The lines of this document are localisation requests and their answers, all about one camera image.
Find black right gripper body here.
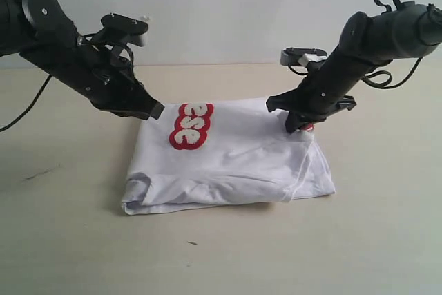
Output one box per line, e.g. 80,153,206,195
290,46,373,122

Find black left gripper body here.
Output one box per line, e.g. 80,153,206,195
20,43,145,115

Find white t-shirt red Chinese patch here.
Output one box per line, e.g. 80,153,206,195
121,98,336,215

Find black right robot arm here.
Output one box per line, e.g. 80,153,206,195
266,1,441,133

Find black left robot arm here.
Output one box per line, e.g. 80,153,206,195
1,0,164,120

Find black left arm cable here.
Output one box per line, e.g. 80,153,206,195
0,73,52,133

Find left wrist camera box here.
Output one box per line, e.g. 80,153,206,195
100,13,148,47

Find small white wall fixture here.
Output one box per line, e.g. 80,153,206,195
140,15,150,22

